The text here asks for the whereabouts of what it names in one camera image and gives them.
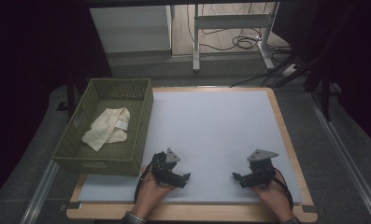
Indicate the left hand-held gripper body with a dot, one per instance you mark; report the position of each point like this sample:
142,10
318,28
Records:
162,169

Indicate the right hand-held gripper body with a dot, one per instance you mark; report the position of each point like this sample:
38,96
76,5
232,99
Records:
261,171

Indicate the green woven basket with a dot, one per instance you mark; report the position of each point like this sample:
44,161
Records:
111,161

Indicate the cream printed towel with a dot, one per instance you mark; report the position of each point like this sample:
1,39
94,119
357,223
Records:
105,129

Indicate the person's left hand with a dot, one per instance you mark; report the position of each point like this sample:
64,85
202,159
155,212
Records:
150,194

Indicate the person's right hand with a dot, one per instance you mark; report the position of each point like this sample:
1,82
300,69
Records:
275,196

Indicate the black metal stand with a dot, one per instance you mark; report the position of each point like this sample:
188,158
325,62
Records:
325,93
70,93

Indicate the white power strip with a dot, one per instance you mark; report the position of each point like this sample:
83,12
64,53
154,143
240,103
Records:
289,70

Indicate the white cabinet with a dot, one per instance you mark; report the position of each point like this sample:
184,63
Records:
130,29

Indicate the aluminium rail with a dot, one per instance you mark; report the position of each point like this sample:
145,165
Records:
345,155
38,196

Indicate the white metal desk frame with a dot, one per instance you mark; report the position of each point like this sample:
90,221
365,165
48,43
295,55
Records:
231,21

